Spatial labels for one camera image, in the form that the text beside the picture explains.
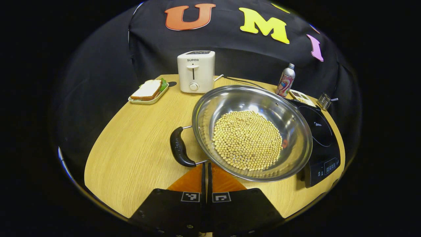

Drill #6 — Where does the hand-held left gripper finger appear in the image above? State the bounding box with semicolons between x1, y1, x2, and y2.
128;162;208;237
207;162;285;237

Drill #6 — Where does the stainless steel pot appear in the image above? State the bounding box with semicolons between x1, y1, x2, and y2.
170;85;313;182

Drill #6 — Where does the black induction cooktop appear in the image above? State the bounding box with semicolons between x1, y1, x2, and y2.
289;99;341;188

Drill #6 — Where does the pile of soybeans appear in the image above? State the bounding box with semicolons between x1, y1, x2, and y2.
212;111;283;171

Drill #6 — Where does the sandwich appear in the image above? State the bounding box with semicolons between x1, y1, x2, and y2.
131;78;168;101

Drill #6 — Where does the white toaster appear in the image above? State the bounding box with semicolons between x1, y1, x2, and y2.
177;50;216;94

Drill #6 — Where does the white divided bean tray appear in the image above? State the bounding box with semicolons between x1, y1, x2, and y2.
289;89;317;107

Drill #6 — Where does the silver drink bottle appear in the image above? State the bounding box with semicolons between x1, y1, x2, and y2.
276;63;296;97

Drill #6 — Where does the metal mesh utensil holder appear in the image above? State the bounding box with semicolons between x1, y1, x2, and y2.
317;92;333;111

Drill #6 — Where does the black power cable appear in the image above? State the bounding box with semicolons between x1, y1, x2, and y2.
224;76;267;90

